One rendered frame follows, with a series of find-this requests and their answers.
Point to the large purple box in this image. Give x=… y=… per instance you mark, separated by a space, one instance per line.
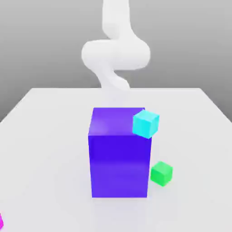
x=118 y=163

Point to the small green cube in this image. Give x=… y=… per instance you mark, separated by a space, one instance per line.
x=161 y=174

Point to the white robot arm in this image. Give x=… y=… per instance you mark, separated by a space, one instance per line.
x=116 y=54

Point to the small magenta cube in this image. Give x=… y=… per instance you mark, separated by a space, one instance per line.
x=0 y=222

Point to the small cyan cube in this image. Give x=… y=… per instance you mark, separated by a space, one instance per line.
x=144 y=125

